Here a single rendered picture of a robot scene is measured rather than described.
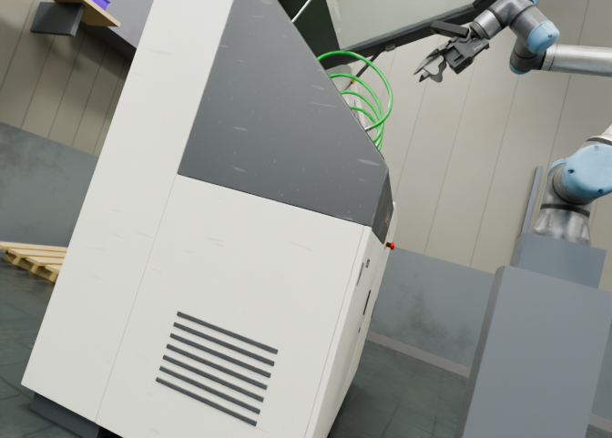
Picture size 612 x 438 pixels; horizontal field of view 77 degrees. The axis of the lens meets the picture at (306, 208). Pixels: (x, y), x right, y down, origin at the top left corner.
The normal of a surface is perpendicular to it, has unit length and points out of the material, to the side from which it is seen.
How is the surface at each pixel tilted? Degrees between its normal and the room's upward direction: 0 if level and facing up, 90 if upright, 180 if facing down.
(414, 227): 90
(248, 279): 90
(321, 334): 90
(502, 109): 90
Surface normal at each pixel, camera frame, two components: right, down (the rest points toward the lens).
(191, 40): -0.24, -0.15
